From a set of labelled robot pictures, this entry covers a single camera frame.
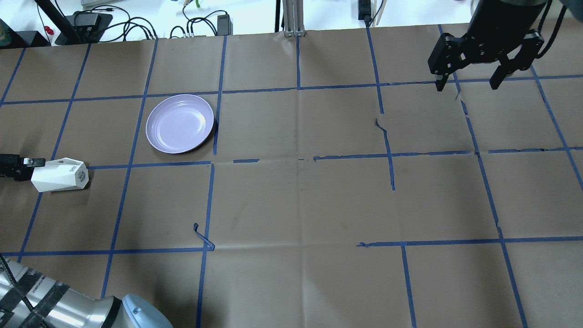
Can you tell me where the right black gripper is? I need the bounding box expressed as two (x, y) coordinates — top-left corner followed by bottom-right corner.
(428, 0), (545, 92)

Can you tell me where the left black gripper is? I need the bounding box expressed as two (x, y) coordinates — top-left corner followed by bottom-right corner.
(0, 154), (46, 181)

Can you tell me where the white faceted cup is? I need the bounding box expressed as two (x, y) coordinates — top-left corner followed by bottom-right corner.
(31, 158), (90, 193)

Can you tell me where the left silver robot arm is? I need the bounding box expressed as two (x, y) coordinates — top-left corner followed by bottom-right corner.
(0, 154), (172, 328)

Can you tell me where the lavender plate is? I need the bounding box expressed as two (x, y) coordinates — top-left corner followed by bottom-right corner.
(144, 95), (215, 154)

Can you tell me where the brown paper table cover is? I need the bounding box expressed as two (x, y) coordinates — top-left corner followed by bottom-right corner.
(1, 20), (583, 328)

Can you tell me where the black power adapter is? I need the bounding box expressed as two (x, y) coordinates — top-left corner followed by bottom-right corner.
(216, 13), (233, 36)

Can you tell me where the aluminium frame post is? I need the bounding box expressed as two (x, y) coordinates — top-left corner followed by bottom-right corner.
(281, 0), (306, 38)

